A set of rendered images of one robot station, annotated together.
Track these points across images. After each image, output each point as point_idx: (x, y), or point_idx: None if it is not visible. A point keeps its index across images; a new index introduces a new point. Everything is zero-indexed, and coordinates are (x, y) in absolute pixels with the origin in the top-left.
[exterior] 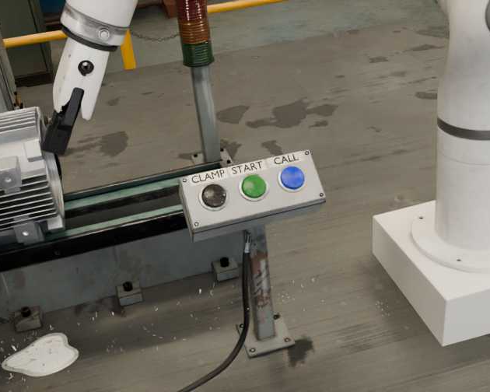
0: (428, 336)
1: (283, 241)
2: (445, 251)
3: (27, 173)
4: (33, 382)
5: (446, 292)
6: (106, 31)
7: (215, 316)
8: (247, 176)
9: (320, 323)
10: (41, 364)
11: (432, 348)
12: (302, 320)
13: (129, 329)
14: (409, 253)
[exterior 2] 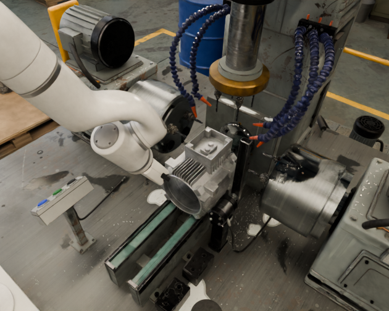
0: (12, 274)
1: (100, 303)
2: None
3: None
4: (153, 188)
5: None
6: None
7: (108, 240)
8: (60, 191)
9: (61, 258)
10: (156, 193)
11: (10, 268)
12: (70, 257)
13: (138, 219)
14: (13, 285)
